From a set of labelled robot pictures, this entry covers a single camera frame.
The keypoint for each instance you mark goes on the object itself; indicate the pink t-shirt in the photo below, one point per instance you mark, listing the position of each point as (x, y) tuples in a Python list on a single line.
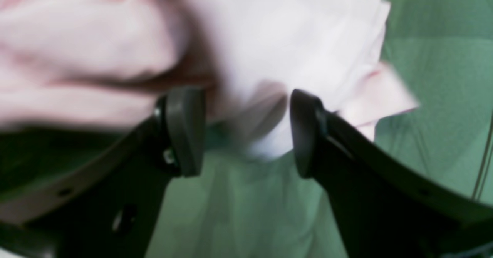
[(100, 64)]

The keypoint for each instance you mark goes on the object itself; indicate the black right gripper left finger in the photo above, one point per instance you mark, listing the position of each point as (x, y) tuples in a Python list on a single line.
[(108, 207)]

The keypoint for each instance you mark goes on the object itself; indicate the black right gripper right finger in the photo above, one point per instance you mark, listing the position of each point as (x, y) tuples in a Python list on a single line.
[(382, 208)]

